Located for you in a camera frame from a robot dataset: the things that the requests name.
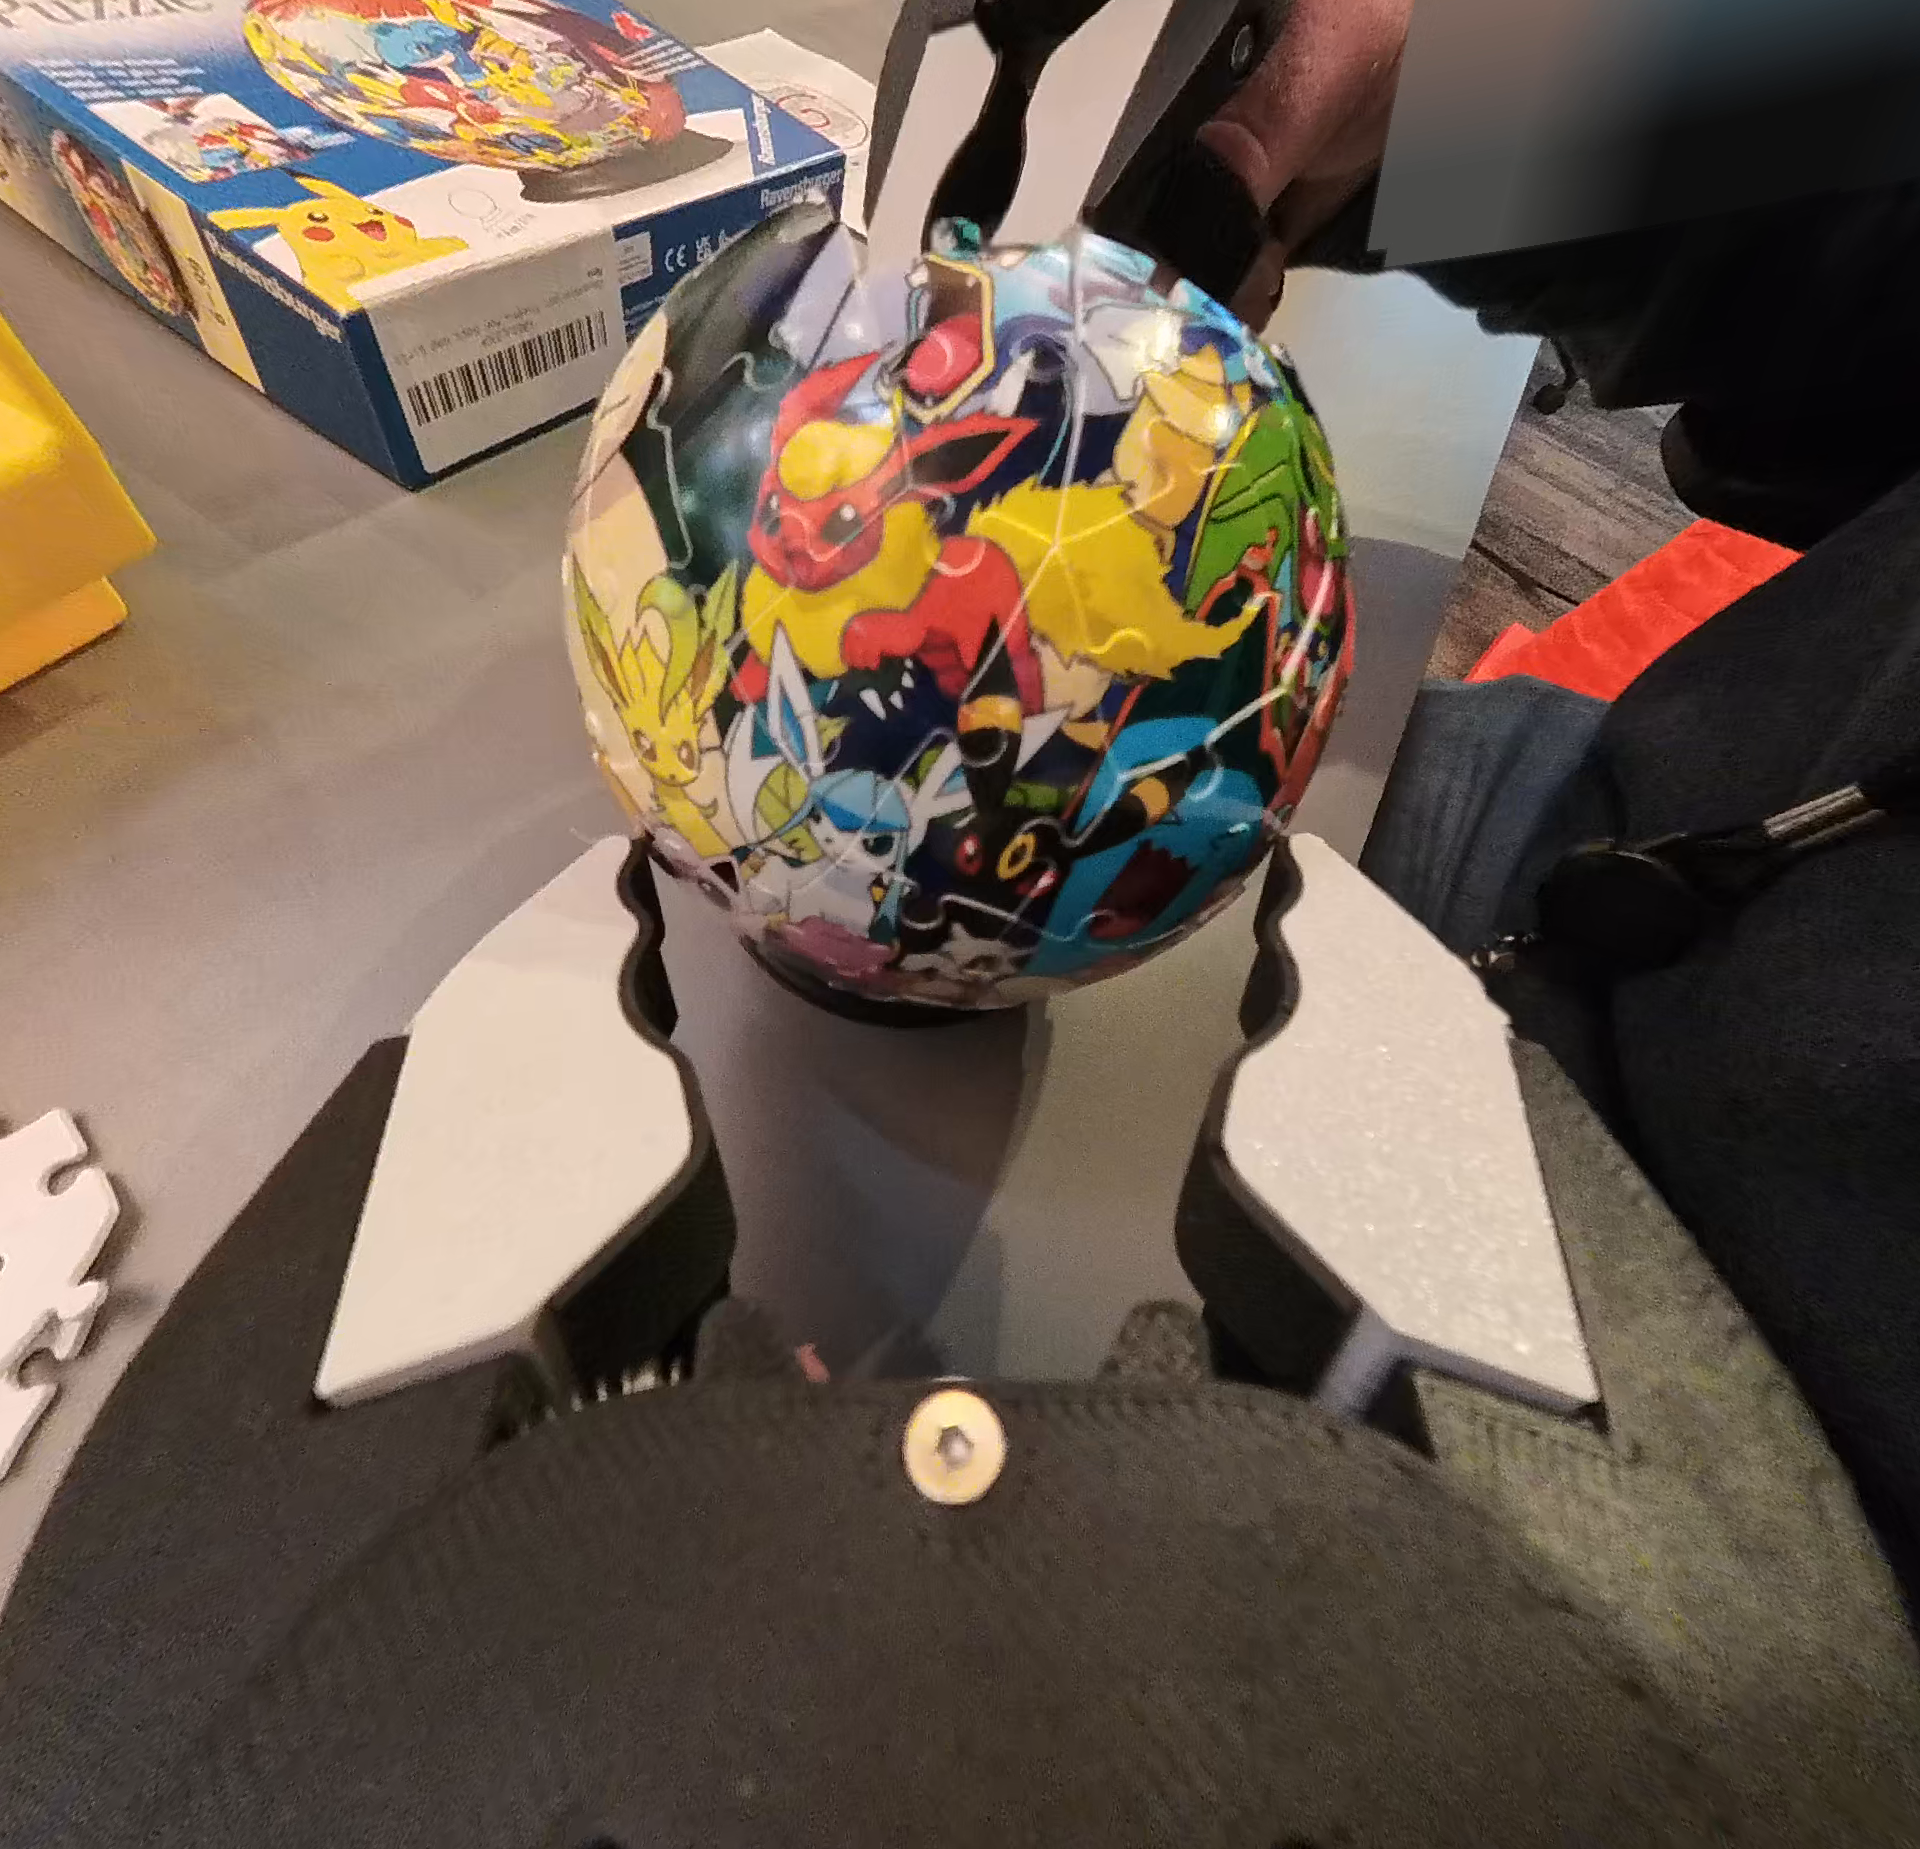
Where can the yellow plastic bin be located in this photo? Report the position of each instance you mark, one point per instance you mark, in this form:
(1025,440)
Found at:
(60,528)

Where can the blue puzzle box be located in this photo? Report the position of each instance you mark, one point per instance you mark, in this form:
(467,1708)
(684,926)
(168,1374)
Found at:
(375,303)

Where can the black round badge reel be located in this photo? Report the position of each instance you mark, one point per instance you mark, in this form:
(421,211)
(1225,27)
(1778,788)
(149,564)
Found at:
(1622,905)

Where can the orange fabric item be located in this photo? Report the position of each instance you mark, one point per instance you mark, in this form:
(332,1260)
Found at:
(1634,604)

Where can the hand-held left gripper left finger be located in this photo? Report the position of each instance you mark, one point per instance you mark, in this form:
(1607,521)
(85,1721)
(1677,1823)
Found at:
(510,1157)

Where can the white instruction sheet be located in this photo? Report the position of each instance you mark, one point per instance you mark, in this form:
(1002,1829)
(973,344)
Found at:
(817,94)

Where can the colourful cartoon puzzle ball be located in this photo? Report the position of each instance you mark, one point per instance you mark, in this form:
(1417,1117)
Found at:
(961,618)

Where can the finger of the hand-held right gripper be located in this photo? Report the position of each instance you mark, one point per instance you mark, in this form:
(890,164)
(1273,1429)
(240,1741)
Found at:
(1118,80)
(924,154)

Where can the white puzzle piece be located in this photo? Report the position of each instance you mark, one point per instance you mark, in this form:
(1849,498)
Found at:
(38,1353)
(44,1204)

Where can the person's right hand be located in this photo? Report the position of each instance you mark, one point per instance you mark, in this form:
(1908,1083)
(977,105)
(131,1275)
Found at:
(1336,63)

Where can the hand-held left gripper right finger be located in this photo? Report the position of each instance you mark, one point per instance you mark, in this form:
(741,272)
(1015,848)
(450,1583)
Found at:
(1381,1130)

